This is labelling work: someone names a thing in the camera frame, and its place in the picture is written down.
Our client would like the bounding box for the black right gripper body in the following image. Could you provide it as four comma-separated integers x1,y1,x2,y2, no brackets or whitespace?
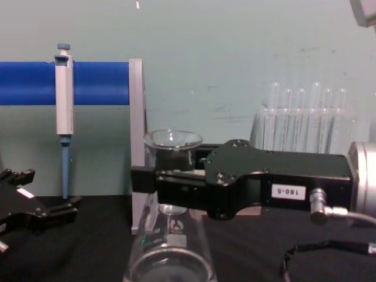
204,139,354,220

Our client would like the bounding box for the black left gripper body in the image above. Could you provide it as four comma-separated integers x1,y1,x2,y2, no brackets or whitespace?
0,181,45,236

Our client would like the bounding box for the clear glass beaker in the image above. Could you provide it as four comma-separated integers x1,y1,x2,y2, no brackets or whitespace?
143,129,204,173

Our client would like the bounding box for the clear plastic tube rack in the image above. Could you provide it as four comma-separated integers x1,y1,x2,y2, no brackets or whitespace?
249,106,358,156

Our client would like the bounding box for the black table cloth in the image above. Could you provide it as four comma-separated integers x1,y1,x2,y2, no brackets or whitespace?
0,194,376,282

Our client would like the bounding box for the clear glass conical flask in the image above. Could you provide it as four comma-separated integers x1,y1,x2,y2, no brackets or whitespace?
122,176,219,282

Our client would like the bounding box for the clear glass test tube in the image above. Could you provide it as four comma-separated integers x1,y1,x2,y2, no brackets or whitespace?
322,88,333,154
296,88,306,153
311,82,321,153
283,88,293,153
335,88,347,155
271,82,281,153

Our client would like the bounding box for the grey rack end panel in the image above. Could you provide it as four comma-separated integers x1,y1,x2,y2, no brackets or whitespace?
128,58,148,236

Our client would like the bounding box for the grey and blue pipette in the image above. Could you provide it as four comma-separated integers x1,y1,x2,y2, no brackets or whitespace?
54,42,75,200

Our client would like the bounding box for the grey cable with silver plug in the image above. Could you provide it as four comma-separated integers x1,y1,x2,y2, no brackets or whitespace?
309,187,376,227

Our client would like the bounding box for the thin black cable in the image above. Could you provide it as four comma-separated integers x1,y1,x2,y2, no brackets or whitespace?
278,240,376,282

